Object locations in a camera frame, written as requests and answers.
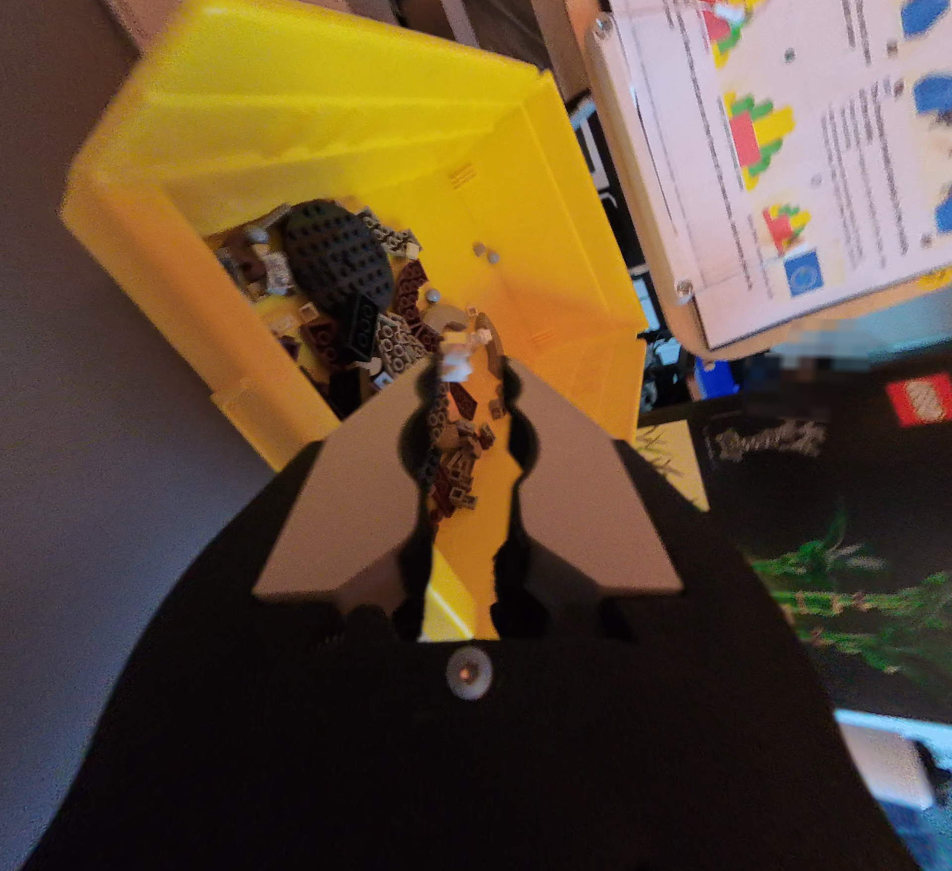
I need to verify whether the black bamboo toy box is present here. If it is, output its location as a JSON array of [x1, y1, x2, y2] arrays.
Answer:
[[636, 350, 952, 725]]

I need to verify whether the pile of toy bricks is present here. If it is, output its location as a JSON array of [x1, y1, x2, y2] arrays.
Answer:
[[216, 198, 516, 521]]

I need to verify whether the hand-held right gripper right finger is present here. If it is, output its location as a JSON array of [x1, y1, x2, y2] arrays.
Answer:
[[493, 358, 684, 639]]

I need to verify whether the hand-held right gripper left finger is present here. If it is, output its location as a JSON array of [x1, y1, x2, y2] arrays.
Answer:
[[253, 362, 440, 639]]

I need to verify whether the black round toy plate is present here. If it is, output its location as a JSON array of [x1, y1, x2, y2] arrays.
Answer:
[[280, 199, 397, 319]]

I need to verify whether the grey desk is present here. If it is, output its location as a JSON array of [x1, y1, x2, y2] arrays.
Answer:
[[0, 0, 313, 871]]

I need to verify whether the yellow plastic bin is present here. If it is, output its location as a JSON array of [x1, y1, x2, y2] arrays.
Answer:
[[59, 0, 650, 643]]

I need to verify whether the colourful instruction page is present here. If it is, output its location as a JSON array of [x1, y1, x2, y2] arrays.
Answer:
[[598, 0, 952, 353]]

